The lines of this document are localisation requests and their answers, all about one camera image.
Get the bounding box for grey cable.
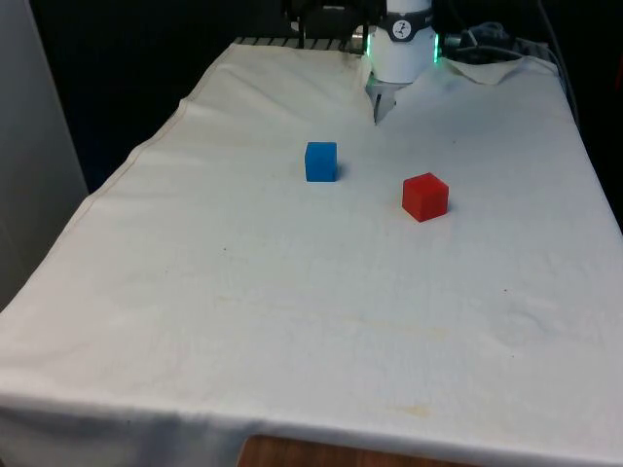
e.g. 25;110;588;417
536;0;581;124

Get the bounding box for pale grey locker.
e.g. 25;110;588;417
0;0;92;312

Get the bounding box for black cable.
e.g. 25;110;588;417
445;21;530;63

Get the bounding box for blue cube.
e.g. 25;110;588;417
304;141;339;183

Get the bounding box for red cube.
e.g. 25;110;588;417
401;171;450;224

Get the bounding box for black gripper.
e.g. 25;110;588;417
285;0;386;54

